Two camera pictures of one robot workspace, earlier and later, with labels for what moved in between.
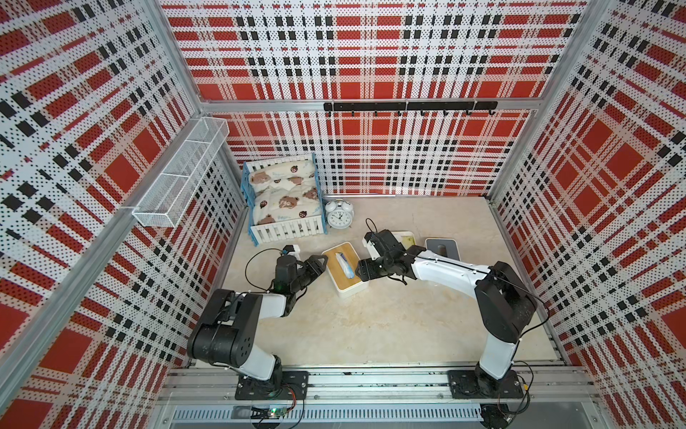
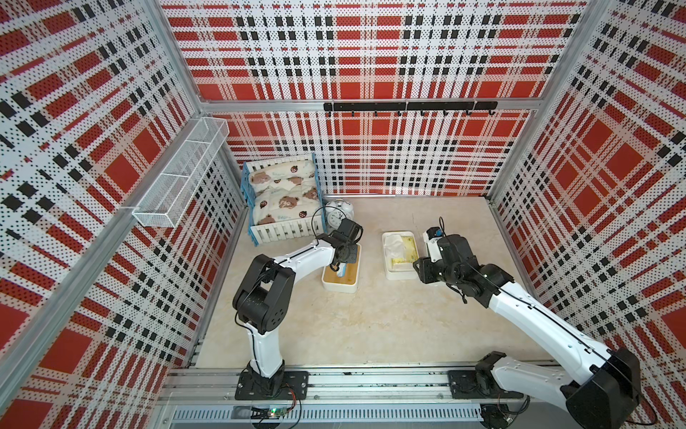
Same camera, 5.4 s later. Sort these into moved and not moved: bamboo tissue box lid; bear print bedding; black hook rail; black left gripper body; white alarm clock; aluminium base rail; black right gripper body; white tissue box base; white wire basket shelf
Moved: bamboo tissue box lid; white tissue box base; black left gripper body; black right gripper body
Not moved: white alarm clock; bear print bedding; black hook rail; aluminium base rail; white wire basket shelf
